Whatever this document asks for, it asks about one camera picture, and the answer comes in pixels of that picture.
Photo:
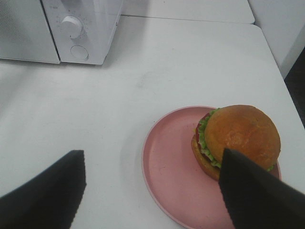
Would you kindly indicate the white microwave oven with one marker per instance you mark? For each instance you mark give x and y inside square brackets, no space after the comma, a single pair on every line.
[99,19]

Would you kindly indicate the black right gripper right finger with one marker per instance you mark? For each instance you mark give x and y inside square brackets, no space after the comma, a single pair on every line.
[255,199]

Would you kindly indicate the white timer knob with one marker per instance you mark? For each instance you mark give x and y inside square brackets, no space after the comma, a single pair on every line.
[71,27]

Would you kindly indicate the white microwave door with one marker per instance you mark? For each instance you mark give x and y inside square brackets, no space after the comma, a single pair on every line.
[24,32]

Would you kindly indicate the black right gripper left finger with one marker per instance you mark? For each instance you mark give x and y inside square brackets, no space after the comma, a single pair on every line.
[48,201]

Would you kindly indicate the burger with lettuce and tomato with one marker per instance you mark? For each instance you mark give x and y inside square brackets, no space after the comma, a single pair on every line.
[240,127]

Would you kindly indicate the round white door button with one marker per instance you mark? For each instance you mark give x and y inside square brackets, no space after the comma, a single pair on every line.
[79,52]

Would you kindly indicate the pink round plate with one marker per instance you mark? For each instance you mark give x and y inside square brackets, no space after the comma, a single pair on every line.
[174,178]

